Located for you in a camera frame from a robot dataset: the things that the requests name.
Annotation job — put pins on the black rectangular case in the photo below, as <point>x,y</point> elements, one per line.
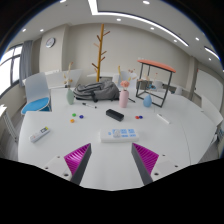
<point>114,115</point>

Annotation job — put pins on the plain white chair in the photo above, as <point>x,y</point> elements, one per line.
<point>125,76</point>

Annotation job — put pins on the white slatted chair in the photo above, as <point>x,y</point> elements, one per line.
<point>7,123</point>

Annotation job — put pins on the round wall clock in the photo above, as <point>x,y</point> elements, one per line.
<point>50,42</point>

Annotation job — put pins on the white wall board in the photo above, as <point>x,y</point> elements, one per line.
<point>208,88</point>

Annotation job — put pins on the red round magnet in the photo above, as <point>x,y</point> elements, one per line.
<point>137,117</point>

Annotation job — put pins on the blue round magnet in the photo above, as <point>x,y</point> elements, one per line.
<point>141,117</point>
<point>81,117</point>

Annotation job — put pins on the window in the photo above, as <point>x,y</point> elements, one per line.
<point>6,71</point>

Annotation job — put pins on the white remote control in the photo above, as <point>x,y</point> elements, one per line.
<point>39,134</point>

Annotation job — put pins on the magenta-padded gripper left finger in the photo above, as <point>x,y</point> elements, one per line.
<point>78,158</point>

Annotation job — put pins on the white chair with blue cushion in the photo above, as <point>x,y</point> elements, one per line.
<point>35,104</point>

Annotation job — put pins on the wooden coat rack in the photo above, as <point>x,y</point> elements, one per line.
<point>99,53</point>

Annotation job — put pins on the grey curtain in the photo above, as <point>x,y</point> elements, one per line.
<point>26,61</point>

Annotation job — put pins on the green vase with dried stems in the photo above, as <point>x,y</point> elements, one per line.
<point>70,97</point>

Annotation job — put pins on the grey backpack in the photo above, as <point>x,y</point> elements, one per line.
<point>98,89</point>

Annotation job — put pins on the round ceiling spot lights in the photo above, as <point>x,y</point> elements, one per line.
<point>118,19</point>

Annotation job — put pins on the black and white marker pen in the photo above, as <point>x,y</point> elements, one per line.
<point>89,105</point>

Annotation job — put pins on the black frame stand, orange top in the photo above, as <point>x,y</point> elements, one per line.
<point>156,64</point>

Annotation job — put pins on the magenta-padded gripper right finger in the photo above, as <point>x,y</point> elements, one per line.
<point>146,159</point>

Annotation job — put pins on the blue vase with dried stems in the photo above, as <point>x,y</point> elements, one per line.
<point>147,101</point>

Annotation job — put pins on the white bar-shaped device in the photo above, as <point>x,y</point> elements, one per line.
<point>163,119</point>

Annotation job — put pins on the white power strip, blue sockets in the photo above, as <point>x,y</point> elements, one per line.
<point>130,136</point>

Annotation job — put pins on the orange round magnet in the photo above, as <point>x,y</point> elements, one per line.
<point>72,120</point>

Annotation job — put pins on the pink vase with flowers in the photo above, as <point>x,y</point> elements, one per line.
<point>123,99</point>

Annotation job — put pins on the green round magnet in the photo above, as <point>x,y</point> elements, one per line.
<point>73,115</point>

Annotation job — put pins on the short ceiling light strip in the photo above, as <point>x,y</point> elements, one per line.
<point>211,52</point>

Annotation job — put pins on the long ceiling light strip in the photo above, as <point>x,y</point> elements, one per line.
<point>94,7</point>

